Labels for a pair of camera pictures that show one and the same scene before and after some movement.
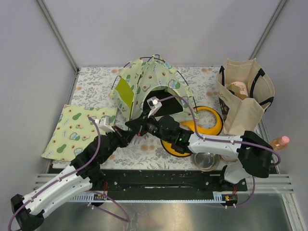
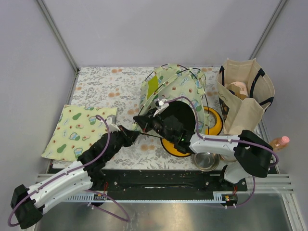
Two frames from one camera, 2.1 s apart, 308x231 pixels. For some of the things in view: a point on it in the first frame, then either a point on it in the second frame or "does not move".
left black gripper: [124, 136] does not move
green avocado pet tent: [147, 77] → [171, 81]
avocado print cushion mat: [74, 131] does not move
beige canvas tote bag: [245, 91] does not move
